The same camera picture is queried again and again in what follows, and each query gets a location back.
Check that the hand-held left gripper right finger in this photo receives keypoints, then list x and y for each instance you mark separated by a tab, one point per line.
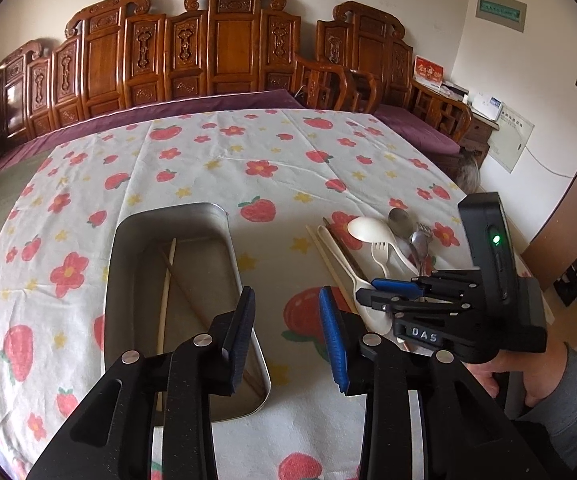
331	335

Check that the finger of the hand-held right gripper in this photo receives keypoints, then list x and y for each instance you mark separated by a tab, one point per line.
398	286
408	306

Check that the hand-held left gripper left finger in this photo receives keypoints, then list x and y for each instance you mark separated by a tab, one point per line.
241	332

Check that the cream plastic fork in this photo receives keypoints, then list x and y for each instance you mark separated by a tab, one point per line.
381	255

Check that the metal fork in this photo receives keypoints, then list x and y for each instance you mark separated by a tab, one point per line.
421	242

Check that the cream plastic spoon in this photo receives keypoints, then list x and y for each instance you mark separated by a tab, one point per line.
368	230
341	260

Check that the metal spoon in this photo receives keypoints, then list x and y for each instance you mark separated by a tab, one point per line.
398	217

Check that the dark brown chopstick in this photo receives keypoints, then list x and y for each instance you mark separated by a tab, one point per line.
188	295
341	247

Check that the stainless steel tray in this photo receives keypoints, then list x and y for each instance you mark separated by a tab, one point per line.
203	270

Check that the light wooden chopstick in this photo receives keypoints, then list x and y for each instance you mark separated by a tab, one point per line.
326	260
165	305

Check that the person's right hand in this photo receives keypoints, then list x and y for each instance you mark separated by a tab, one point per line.
543	375

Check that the grey furry animal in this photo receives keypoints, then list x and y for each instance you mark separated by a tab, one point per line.
468	172

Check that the short purple seat cushion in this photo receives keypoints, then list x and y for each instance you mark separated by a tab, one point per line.
418	130

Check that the strawberry flower print tablecloth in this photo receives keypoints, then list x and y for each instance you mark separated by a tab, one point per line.
268	170

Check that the wooden side table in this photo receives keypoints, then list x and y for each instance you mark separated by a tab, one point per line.
478	137

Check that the white box with blue label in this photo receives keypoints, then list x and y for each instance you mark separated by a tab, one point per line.
485	106

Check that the wooden armchair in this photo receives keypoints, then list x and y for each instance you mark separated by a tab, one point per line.
328	82

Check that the red desk calendar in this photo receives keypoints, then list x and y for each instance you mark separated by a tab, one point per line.
428	71

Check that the short carved wooden bench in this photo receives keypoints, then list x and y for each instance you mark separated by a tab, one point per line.
368	40

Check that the long carved wooden bench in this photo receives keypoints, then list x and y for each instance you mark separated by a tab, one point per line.
228	50

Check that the green framed wall panel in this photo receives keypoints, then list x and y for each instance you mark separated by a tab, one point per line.
500	11

